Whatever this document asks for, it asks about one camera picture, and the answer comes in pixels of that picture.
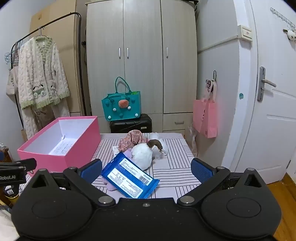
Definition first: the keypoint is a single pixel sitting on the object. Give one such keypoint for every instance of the beige wall electrical box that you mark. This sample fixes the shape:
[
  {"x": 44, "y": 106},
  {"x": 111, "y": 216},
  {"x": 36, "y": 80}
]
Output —
[{"x": 245, "y": 33}]

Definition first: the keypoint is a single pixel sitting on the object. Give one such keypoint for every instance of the brown plush toy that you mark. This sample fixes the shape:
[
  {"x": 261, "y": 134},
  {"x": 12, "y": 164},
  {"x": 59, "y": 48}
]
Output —
[{"x": 155, "y": 143}]

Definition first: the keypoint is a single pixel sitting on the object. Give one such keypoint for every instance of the clear plastic bag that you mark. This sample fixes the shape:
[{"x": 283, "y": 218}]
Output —
[{"x": 193, "y": 141}]

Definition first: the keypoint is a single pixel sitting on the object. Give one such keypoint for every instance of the pink cardboard box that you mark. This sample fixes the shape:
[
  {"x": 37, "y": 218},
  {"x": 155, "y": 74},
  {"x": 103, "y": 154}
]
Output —
[{"x": 78, "y": 148}]

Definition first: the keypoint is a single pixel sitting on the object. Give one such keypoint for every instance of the blue wet wipes packet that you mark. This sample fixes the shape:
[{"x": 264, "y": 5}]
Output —
[{"x": 129, "y": 175}]

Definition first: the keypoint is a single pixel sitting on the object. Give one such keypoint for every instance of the black clothes rack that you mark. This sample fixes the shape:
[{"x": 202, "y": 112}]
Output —
[{"x": 79, "y": 46}]

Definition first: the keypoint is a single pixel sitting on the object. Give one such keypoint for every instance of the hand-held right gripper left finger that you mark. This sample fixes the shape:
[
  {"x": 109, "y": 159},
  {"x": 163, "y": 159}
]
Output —
[{"x": 91, "y": 170}]

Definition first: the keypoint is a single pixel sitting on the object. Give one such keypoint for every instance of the round teal sticker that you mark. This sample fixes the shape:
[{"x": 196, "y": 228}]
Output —
[{"x": 241, "y": 96}]

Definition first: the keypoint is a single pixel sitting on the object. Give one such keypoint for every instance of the beige wooden wardrobe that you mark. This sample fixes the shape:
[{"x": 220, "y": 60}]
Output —
[{"x": 143, "y": 58}]

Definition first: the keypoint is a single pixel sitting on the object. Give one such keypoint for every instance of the beige canvas tote bag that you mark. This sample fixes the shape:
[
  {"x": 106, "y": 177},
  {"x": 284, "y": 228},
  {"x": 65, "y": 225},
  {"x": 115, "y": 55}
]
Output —
[{"x": 11, "y": 85}]

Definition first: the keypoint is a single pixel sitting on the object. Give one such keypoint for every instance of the black suitcase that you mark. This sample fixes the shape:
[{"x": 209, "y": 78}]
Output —
[{"x": 138, "y": 125}]

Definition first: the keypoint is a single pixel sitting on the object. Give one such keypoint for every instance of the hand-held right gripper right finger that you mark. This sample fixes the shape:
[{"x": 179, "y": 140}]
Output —
[{"x": 201, "y": 171}]

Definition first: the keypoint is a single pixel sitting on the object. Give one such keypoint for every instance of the cream fleece pajama jacket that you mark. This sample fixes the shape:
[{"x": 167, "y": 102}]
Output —
[{"x": 41, "y": 74}]

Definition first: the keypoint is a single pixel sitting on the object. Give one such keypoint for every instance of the white fluffy plush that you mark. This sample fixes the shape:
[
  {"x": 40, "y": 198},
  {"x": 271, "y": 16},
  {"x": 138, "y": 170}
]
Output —
[{"x": 142, "y": 155}]

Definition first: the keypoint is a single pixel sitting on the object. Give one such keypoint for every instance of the pink floral fabric cap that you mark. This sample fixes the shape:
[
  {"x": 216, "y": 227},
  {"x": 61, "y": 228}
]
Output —
[{"x": 130, "y": 140}]

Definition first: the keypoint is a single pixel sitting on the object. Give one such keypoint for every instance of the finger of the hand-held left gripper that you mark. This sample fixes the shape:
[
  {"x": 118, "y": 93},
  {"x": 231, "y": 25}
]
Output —
[{"x": 27, "y": 164}]

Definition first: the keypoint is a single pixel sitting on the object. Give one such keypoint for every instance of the small hanging plush toy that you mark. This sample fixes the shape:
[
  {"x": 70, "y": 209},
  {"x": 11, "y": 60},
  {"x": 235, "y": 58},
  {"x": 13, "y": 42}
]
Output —
[{"x": 291, "y": 34}]

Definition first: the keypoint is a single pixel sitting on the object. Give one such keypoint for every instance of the metal wall hook rail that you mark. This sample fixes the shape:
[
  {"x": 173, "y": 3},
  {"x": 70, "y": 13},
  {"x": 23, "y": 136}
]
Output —
[{"x": 281, "y": 15}]

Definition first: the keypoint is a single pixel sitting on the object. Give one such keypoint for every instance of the cream fleece pajama pants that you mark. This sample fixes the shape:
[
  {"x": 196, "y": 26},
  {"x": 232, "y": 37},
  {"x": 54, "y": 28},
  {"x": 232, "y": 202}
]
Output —
[{"x": 46, "y": 118}]

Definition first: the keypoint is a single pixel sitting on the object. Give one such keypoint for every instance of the teal tote bag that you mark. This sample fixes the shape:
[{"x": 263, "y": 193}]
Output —
[{"x": 121, "y": 107}]

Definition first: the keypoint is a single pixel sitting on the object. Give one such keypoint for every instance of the small white packet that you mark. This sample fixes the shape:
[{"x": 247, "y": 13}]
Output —
[{"x": 115, "y": 150}]

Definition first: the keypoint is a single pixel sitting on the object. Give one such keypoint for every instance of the pink shopping bag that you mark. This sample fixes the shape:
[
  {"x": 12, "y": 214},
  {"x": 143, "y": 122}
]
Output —
[{"x": 207, "y": 115}]

